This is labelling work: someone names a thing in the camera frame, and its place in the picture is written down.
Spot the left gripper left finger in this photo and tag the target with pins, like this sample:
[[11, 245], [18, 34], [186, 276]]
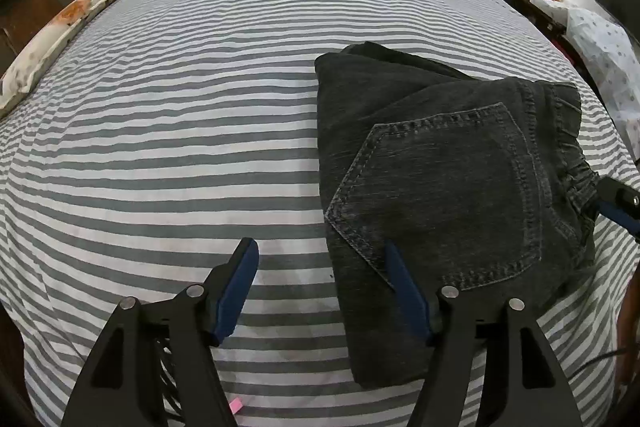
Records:
[[153, 363]]

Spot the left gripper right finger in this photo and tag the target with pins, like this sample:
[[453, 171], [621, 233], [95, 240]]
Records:
[[524, 383]]

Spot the dark grey denim pants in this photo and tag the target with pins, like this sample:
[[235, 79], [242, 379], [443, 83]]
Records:
[[481, 184]]

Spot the white dotted cloth cover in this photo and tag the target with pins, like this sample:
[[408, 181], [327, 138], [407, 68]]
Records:
[[609, 57]]

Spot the grey white striped bedsheet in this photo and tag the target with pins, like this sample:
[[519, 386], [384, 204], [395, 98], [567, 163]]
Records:
[[170, 129]]

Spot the floral pillow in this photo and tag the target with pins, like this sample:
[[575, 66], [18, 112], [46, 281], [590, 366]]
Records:
[[37, 57]]

